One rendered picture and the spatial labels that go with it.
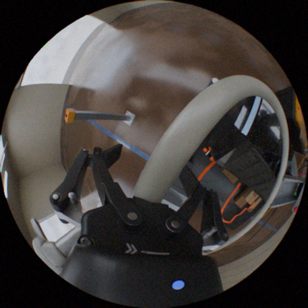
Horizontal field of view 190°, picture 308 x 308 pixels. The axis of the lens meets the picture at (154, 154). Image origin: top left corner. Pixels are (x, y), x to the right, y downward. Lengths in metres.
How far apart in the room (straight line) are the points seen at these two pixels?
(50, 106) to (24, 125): 1.84
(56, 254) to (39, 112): 5.75
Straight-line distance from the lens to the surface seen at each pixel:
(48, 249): 0.57
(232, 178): 1.51
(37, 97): 5.87
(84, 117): 1.18
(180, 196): 0.75
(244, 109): 0.70
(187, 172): 0.19
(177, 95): 1.50
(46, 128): 6.19
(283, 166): 0.42
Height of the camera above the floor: 1.39
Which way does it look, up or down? 63 degrees down
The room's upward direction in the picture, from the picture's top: 119 degrees counter-clockwise
